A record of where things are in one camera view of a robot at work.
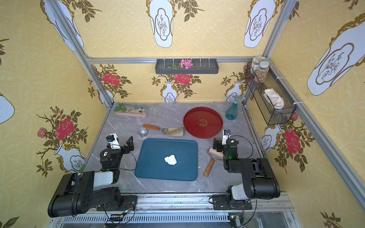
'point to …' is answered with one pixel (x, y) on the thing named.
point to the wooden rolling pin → (213, 154)
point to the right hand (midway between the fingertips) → (225, 137)
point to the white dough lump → (170, 159)
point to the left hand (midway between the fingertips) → (119, 138)
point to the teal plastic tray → (151, 163)
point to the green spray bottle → (232, 110)
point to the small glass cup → (143, 132)
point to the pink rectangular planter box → (133, 110)
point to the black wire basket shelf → (270, 115)
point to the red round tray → (203, 122)
